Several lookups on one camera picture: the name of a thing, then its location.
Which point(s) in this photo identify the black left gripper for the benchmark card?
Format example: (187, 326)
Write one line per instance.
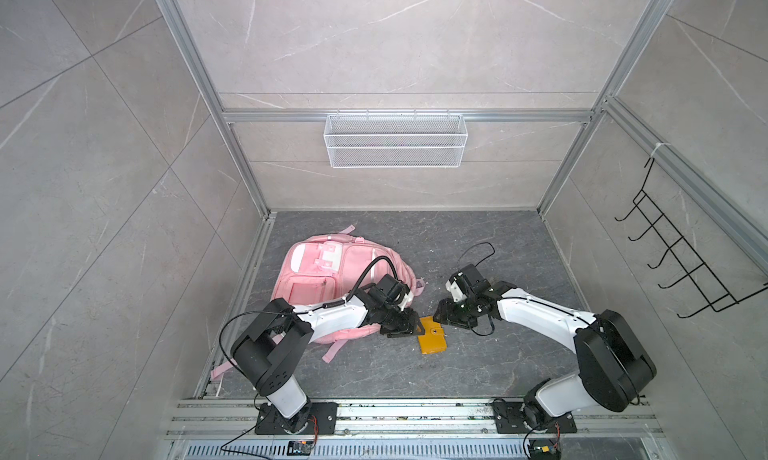
(412, 325)

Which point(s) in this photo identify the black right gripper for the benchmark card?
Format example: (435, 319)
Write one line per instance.
(445, 306)

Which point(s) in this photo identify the yellow leather wallet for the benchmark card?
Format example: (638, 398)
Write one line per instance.
(432, 339)

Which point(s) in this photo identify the pink student backpack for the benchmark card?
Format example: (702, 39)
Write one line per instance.
(325, 267)

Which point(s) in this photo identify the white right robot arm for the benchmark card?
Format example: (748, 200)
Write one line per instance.
(613, 366)

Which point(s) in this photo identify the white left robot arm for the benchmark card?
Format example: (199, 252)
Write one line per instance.
(270, 348)

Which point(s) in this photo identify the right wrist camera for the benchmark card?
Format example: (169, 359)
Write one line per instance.
(458, 287)

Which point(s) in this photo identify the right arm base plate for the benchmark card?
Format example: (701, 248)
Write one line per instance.
(519, 417)

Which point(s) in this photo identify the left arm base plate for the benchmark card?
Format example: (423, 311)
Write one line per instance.
(315, 417)

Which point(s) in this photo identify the white wire mesh basket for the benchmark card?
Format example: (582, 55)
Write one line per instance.
(395, 140)

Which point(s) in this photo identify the black wire hook rack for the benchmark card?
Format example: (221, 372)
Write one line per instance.
(680, 251)

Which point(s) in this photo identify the aluminium mounting rail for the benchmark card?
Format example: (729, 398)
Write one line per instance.
(209, 418)

